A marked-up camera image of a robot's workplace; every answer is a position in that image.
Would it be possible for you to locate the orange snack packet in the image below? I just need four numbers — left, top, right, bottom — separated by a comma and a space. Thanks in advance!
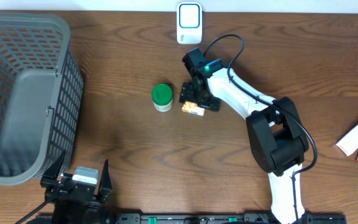
181, 101, 205, 116

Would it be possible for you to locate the green lid jar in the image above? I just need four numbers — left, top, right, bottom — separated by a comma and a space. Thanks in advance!
152, 83, 173, 112

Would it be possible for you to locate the grey plastic mesh basket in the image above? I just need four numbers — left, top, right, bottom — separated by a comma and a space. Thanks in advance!
0, 12, 84, 185

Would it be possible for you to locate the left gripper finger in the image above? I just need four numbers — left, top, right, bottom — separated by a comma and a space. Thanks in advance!
98, 159, 112, 204
42, 151, 66, 180

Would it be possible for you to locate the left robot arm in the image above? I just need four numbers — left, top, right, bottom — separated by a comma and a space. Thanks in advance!
20, 152, 116, 223

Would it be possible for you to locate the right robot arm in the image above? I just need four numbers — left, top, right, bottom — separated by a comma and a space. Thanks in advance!
179, 48, 309, 223

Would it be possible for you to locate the white green carton box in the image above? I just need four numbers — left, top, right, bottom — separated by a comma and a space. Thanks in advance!
336, 124, 358, 156

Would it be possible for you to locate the white barcode scanner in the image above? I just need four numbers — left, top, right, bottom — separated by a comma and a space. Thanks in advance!
177, 1, 203, 45

